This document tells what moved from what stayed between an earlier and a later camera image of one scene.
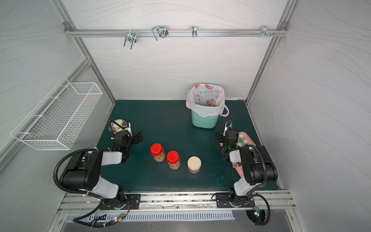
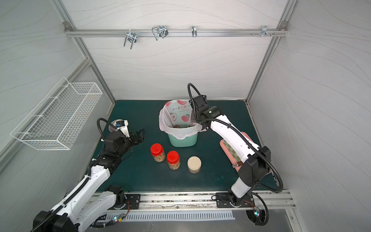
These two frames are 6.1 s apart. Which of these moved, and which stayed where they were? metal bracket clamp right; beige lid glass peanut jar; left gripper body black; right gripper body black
Moved: right gripper body black
Stayed: metal bracket clamp right; left gripper body black; beige lid glass peanut jar
